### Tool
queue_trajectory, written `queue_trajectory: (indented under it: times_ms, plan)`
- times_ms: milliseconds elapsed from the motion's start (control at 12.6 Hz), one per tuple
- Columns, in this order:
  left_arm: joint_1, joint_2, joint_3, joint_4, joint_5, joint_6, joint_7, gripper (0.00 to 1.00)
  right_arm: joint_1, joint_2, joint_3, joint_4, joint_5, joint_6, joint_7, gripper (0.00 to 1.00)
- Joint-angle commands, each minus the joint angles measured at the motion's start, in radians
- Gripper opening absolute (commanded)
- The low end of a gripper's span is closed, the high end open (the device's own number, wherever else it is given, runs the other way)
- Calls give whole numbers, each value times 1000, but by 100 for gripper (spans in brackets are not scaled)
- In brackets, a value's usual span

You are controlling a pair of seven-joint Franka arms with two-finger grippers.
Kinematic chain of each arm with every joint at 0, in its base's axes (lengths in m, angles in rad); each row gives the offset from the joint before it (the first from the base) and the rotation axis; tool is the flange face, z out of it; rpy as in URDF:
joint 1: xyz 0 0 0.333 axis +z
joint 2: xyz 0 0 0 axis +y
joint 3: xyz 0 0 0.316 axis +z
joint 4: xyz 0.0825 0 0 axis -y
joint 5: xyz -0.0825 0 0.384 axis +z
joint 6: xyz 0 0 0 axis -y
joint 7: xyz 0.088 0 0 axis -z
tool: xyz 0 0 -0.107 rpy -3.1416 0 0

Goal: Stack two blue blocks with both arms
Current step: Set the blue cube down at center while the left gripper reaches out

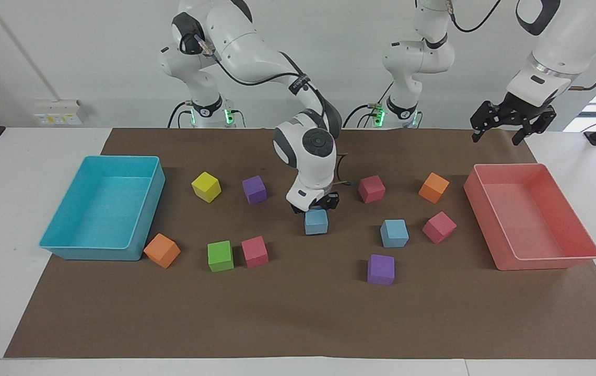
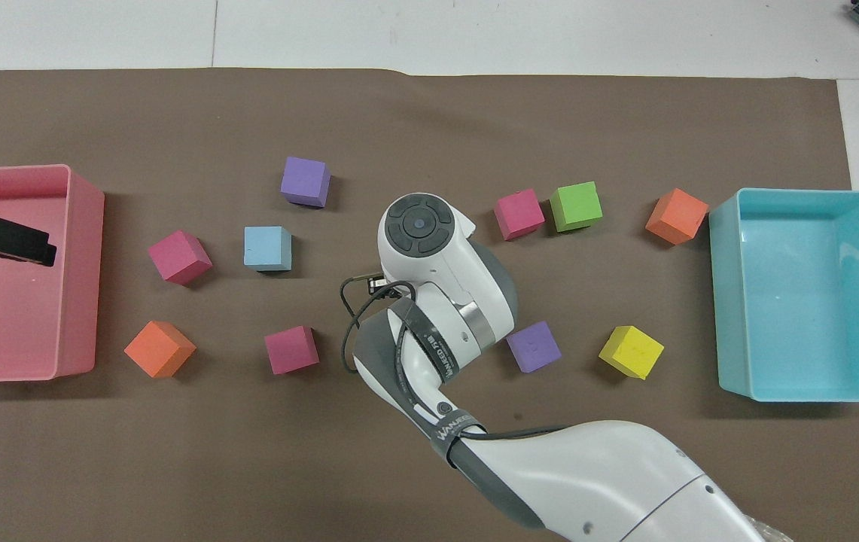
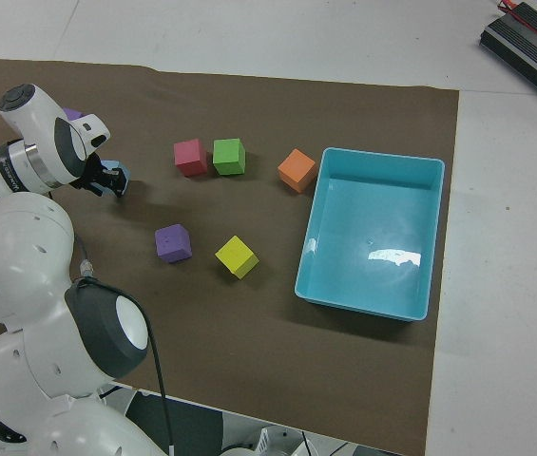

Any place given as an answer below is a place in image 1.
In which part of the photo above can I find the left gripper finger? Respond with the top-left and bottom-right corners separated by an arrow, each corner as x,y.
511,107 -> 558,147
470,100 -> 508,143

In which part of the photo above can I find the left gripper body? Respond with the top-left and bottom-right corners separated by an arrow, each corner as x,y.
499,92 -> 551,126

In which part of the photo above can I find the blue foam block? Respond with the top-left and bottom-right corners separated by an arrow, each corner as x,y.
380,219 -> 410,248
305,209 -> 329,236

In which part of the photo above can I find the pink foam block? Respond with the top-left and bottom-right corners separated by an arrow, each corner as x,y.
241,236 -> 269,269
422,211 -> 458,245
358,175 -> 386,204

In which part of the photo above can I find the purple foam block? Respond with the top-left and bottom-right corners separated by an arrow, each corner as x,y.
242,175 -> 268,205
367,254 -> 396,286

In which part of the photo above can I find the orange foam block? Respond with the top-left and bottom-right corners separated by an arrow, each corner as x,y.
143,233 -> 181,269
418,172 -> 450,204

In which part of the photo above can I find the pink plastic bin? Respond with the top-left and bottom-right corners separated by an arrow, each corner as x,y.
463,163 -> 596,271

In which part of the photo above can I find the green foam block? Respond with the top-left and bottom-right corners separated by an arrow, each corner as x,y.
207,240 -> 235,273

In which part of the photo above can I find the yellow foam block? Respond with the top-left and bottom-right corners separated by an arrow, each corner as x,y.
191,171 -> 222,203

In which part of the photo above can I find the blue plastic bin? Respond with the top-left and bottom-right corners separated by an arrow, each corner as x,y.
39,155 -> 166,262

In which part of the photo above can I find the white wall socket box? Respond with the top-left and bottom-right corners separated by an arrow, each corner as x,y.
31,99 -> 87,126

